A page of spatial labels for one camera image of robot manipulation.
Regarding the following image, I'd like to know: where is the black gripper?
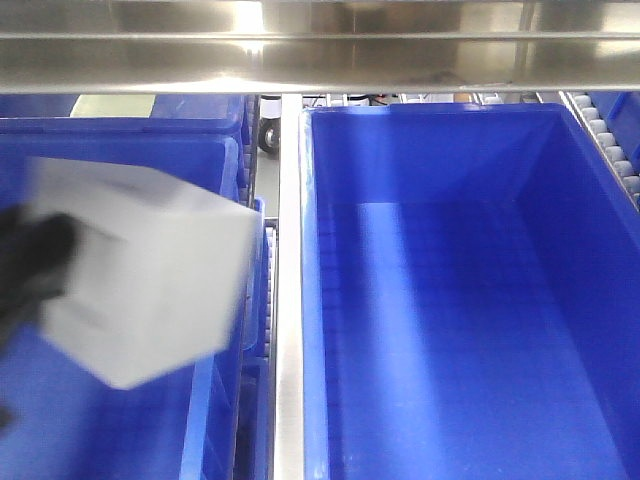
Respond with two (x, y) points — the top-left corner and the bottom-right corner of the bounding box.
(1, 205), (78, 346)

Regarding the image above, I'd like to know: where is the gray square base block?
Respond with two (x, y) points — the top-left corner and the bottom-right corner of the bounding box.
(29, 158), (261, 389)

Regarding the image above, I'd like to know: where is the large blue bin left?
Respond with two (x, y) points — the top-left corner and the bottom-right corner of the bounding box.
(1, 133), (245, 479)

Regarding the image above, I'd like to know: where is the large blue bin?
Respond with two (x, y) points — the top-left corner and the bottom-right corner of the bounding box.
(300, 104), (639, 479)
(1, 133), (245, 479)

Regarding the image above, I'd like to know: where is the large blue bin right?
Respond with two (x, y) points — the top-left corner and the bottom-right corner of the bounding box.
(300, 104), (639, 479)

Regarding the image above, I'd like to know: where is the steel divider bar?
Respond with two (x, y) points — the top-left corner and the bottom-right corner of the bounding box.
(272, 94), (304, 479)

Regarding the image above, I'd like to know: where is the steel shelf rail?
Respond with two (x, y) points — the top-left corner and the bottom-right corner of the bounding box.
(1, 1), (639, 94)

